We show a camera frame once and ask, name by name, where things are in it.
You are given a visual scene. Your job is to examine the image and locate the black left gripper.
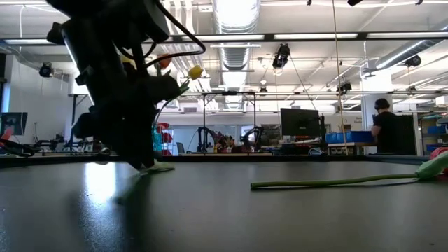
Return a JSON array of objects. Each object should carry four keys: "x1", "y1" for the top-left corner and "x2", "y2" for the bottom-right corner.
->
[{"x1": 61, "y1": 33, "x2": 182, "y2": 169}]

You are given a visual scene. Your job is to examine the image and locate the yellow artificial tulip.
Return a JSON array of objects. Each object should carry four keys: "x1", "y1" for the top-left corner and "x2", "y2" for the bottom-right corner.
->
[
  {"x1": 120, "y1": 55, "x2": 137, "y2": 69},
  {"x1": 153, "y1": 65, "x2": 204, "y2": 125}
]

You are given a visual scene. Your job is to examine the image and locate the red-orange artificial tulip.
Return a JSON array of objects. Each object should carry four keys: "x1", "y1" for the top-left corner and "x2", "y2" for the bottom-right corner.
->
[{"x1": 155, "y1": 54, "x2": 173, "y2": 76}]

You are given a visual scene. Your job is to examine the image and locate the red artificial tulip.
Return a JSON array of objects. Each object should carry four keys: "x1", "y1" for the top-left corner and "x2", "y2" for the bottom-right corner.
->
[{"x1": 250, "y1": 146, "x2": 448, "y2": 190}]

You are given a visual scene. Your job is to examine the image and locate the small dark monitor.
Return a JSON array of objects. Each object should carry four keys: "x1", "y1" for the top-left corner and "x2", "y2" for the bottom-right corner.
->
[{"x1": 0, "y1": 111, "x2": 29, "y2": 137}]

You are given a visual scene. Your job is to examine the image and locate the black table mat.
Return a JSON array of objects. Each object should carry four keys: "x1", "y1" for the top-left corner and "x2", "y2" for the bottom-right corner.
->
[{"x1": 0, "y1": 159, "x2": 448, "y2": 252}]

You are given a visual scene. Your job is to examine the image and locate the black computer monitor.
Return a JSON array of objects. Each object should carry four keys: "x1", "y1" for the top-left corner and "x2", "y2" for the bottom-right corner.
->
[{"x1": 279, "y1": 107, "x2": 321, "y2": 138}]

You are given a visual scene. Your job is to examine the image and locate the blue storage bins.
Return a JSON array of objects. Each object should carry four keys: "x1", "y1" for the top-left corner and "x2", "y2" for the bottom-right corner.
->
[{"x1": 325, "y1": 130, "x2": 375, "y2": 144}]

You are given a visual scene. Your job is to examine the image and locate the person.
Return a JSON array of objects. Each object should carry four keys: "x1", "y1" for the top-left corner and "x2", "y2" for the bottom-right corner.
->
[{"x1": 370, "y1": 97, "x2": 402, "y2": 155}]

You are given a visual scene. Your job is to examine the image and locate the black robot station frame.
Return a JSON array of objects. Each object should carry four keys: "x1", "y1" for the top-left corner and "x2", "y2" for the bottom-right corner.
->
[{"x1": 195, "y1": 90, "x2": 267, "y2": 155}]

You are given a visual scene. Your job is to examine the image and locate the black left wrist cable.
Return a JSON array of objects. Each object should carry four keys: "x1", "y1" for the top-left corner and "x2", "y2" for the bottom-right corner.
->
[{"x1": 115, "y1": 0, "x2": 207, "y2": 71}]

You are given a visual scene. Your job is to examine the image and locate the silver ventilation duct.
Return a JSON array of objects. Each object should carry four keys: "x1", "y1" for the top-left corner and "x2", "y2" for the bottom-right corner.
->
[{"x1": 211, "y1": 0, "x2": 262, "y2": 110}]

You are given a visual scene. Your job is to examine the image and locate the black aluminium table frame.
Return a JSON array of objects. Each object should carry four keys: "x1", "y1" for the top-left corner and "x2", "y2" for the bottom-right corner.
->
[{"x1": 0, "y1": 153, "x2": 448, "y2": 166}]

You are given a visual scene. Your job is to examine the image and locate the black overhead camera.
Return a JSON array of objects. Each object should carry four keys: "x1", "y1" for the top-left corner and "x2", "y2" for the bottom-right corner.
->
[{"x1": 272, "y1": 43, "x2": 291, "y2": 70}]

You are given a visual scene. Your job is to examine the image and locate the thin hanging cord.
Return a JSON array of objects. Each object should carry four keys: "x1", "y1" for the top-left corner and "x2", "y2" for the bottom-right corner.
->
[{"x1": 330, "y1": 0, "x2": 349, "y2": 155}]

